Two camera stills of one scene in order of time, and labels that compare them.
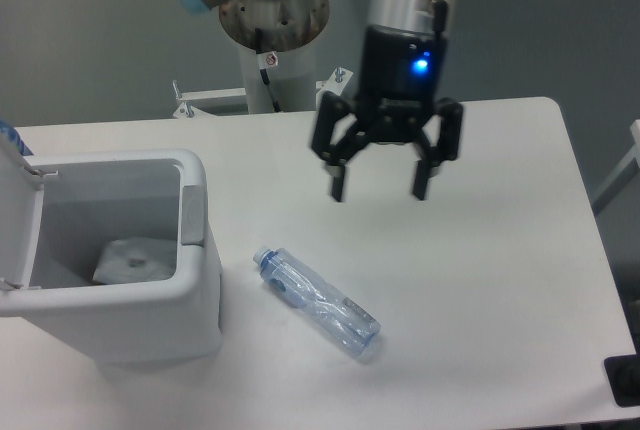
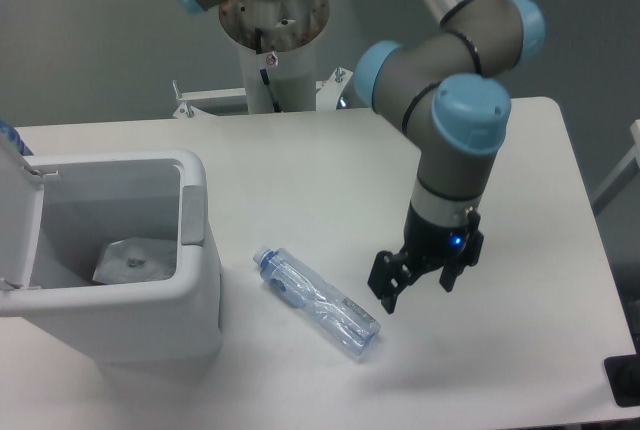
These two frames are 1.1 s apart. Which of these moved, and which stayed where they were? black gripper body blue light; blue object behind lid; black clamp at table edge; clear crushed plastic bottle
Moved: black gripper body blue light
Stayed: clear crushed plastic bottle; black clamp at table edge; blue object behind lid
